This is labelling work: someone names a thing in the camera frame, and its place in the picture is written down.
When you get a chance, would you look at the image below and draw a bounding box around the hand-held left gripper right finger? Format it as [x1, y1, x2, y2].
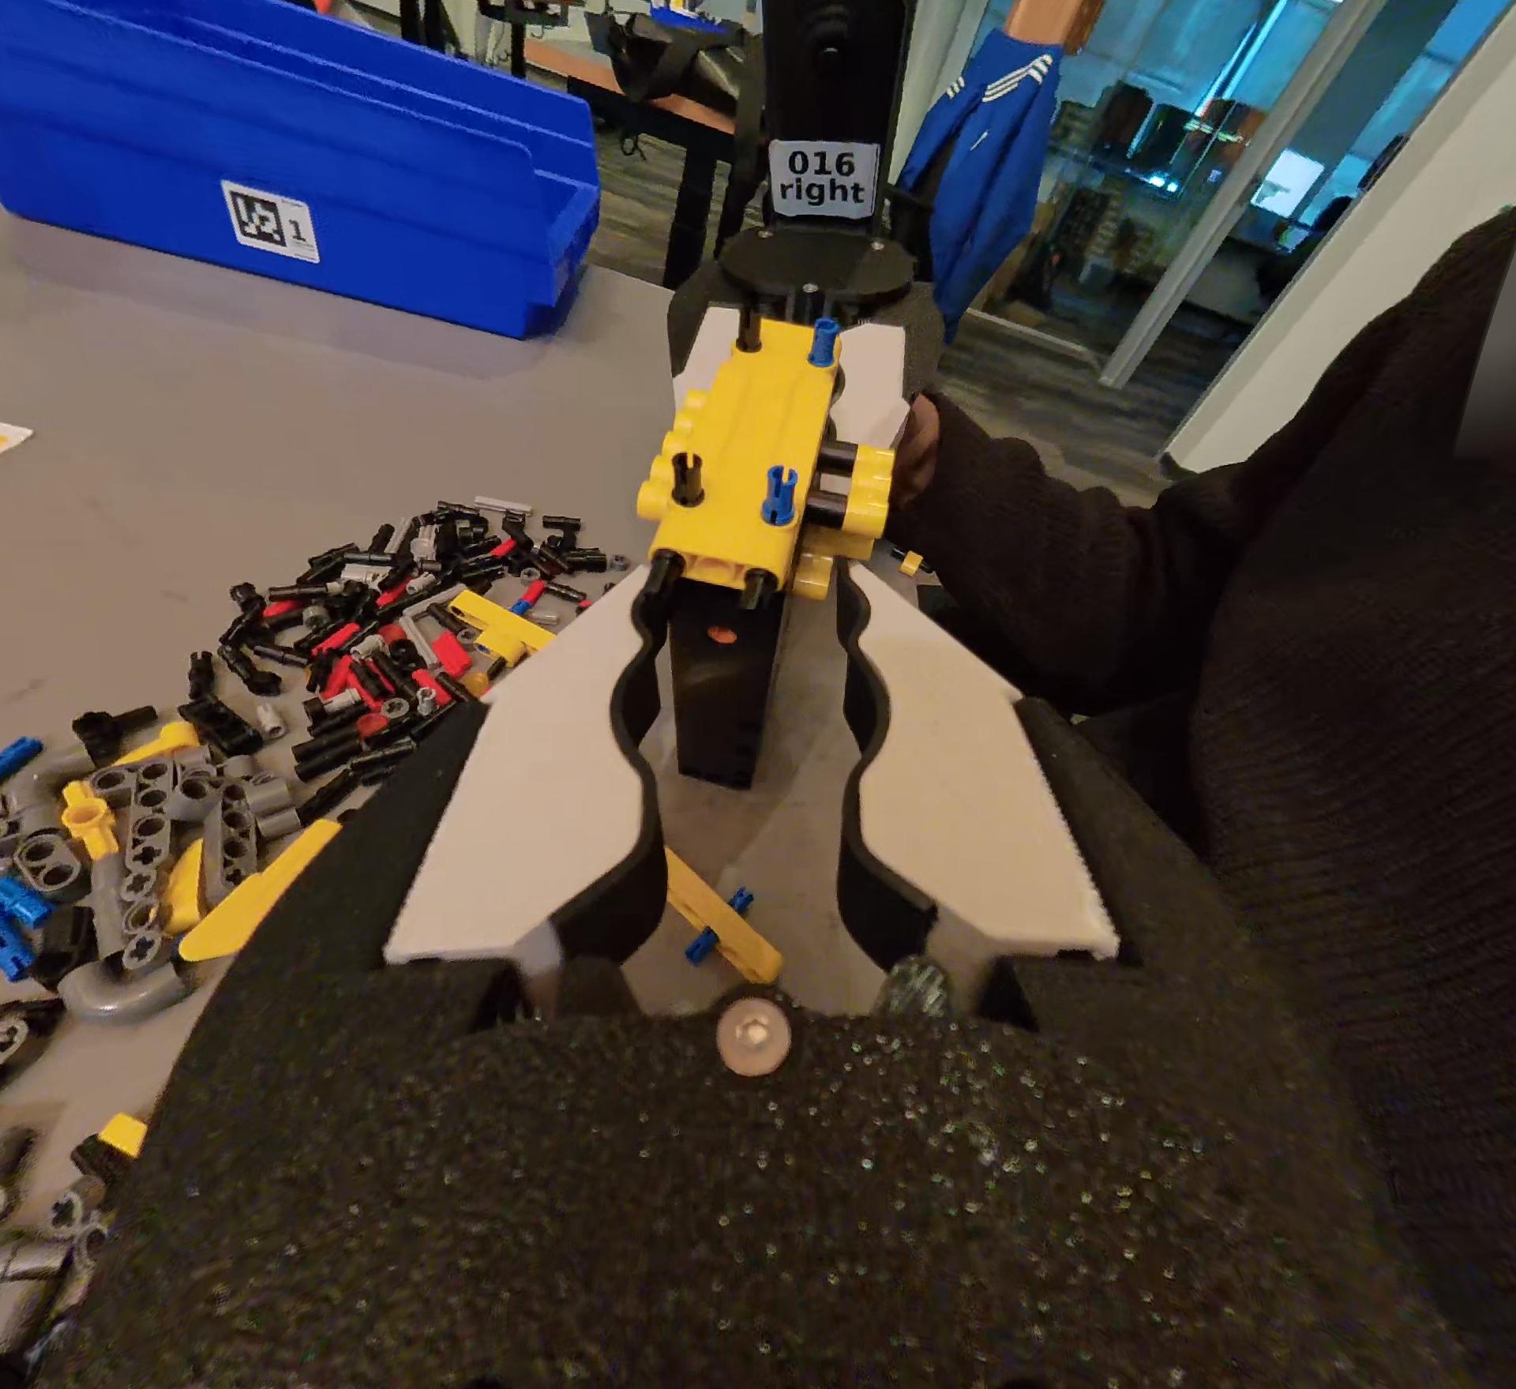
[834, 565, 1124, 977]

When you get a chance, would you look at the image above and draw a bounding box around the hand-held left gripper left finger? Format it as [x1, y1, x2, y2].
[381, 564, 670, 1013]

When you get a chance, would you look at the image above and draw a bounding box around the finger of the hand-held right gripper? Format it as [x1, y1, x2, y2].
[683, 305, 763, 432]
[819, 329, 916, 504]

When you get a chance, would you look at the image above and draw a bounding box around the yellow toy brick assembly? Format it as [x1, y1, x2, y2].
[636, 314, 903, 606]

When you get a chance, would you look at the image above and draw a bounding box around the blue connector pin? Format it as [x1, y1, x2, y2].
[685, 886, 759, 962]

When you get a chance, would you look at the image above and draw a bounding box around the black rectangular block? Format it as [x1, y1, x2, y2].
[666, 581, 792, 790]

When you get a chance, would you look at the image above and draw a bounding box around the long yellow beam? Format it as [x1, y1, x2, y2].
[666, 850, 787, 986]

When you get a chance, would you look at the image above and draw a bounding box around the person's right forearm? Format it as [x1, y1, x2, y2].
[889, 211, 1516, 773]

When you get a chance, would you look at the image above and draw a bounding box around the person's right hand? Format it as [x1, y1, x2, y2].
[893, 392, 947, 512]

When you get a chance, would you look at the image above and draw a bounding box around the black bag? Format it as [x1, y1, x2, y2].
[584, 6, 763, 134]

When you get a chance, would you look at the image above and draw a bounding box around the blue jacket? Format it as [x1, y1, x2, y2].
[895, 24, 1065, 314]

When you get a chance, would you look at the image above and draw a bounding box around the yellow angled beam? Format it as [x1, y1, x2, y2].
[449, 587, 561, 691]

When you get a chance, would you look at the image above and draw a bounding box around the brown wooden desk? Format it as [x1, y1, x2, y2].
[211, 0, 738, 286]

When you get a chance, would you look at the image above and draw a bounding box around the pile of mixed toy bricks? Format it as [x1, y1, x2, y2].
[0, 702, 352, 1368]

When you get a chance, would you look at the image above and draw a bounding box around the person's dark sweater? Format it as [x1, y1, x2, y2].
[1067, 631, 1516, 1389]

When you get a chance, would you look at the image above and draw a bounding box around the blue plastic bin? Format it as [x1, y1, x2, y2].
[0, 0, 603, 343]

